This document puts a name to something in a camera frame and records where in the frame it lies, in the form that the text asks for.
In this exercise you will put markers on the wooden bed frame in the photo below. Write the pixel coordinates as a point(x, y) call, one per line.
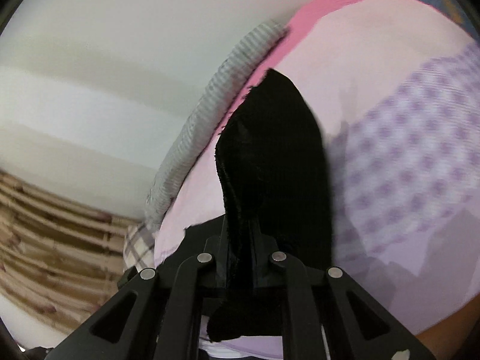
point(446, 337)

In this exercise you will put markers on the striped grey white blanket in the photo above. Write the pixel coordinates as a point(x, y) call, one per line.
point(211, 108)

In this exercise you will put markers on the plaid pillow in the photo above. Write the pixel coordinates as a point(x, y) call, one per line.
point(139, 243)

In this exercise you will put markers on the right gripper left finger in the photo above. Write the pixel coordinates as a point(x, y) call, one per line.
point(157, 313)

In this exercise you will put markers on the pink purple bedsheet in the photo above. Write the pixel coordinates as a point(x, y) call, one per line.
point(395, 87)

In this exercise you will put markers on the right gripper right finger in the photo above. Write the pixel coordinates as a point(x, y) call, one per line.
point(325, 314)

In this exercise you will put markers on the black pants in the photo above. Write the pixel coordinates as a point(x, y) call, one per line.
point(274, 178)

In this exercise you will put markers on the brown patterned curtain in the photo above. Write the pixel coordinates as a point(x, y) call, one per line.
point(60, 260)

